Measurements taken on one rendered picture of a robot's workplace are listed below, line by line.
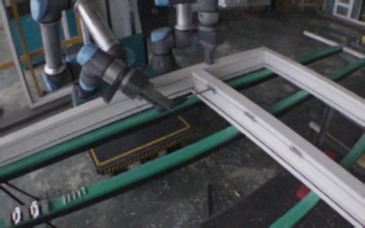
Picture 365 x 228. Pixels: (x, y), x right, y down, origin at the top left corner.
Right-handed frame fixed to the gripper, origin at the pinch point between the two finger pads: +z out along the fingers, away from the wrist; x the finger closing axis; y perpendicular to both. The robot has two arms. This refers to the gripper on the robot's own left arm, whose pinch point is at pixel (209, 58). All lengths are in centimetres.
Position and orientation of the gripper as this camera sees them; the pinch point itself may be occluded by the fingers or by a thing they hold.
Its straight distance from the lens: 99.1
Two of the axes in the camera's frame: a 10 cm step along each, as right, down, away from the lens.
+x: 5.3, 4.8, -7.0
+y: -8.5, 3.4, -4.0
